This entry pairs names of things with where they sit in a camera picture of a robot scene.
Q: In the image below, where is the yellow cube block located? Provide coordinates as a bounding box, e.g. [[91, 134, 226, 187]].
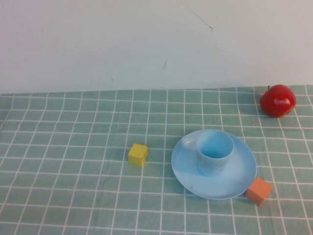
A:
[[128, 143, 149, 168]]

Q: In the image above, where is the light blue plastic plate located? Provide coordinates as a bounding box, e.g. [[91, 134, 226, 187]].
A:
[[171, 129, 258, 201]]

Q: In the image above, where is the orange cube block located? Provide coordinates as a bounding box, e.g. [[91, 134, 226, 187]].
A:
[[246, 177, 273, 207]]

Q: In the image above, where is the light blue plastic cup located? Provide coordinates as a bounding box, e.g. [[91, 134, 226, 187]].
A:
[[196, 130, 234, 176]]

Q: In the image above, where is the green white checkered tablecloth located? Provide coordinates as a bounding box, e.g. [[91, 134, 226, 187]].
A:
[[0, 84, 313, 235]]

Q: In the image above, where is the red apple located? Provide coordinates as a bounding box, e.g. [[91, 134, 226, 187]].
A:
[[260, 84, 297, 118]]

